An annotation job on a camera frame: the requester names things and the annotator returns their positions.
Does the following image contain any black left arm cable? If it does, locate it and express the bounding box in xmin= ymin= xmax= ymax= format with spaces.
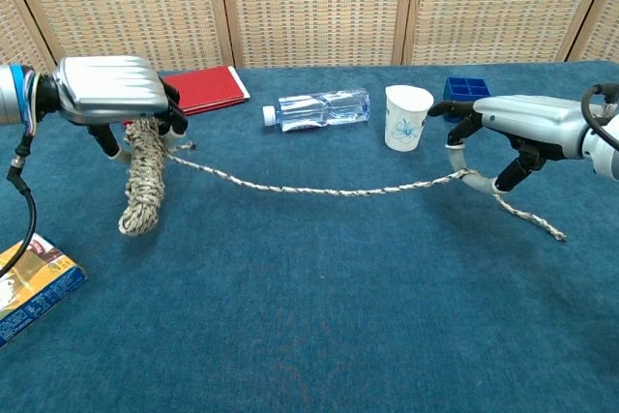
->
xmin=0 ymin=120 xmax=40 ymax=279

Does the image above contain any woven bamboo folding screen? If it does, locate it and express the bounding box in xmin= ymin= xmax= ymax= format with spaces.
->
xmin=0 ymin=0 xmax=619 ymax=74

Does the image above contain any red notebook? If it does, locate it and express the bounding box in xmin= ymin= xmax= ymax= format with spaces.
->
xmin=123 ymin=65 xmax=251 ymax=127

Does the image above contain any clear plastic water bottle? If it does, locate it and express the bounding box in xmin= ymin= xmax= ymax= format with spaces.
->
xmin=262 ymin=87 xmax=372 ymax=133

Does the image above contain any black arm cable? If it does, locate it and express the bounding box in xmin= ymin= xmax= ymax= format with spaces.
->
xmin=579 ymin=83 xmax=619 ymax=153
xmin=0 ymin=120 xmax=40 ymax=279

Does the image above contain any blue grid box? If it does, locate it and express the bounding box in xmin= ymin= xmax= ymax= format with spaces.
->
xmin=442 ymin=75 xmax=493 ymax=123

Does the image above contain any blue felt table mat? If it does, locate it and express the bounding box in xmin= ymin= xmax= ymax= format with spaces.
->
xmin=0 ymin=60 xmax=619 ymax=413

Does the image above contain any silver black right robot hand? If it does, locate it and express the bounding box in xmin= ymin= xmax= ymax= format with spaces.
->
xmin=427 ymin=95 xmax=594 ymax=196

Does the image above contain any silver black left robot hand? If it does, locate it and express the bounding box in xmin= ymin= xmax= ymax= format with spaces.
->
xmin=36 ymin=55 xmax=190 ymax=162

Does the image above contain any beige braided rope bundle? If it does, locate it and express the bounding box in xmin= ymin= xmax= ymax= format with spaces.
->
xmin=118 ymin=116 xmax=567 ymax=243

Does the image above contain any white paper cup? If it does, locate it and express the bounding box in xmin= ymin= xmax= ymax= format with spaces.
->
xmin=384 ymin=84 xmax=435 ymax=152

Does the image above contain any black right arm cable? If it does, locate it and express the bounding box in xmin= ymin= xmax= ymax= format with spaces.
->
xmin=579 ymin=83 xmax=619 ymax=153

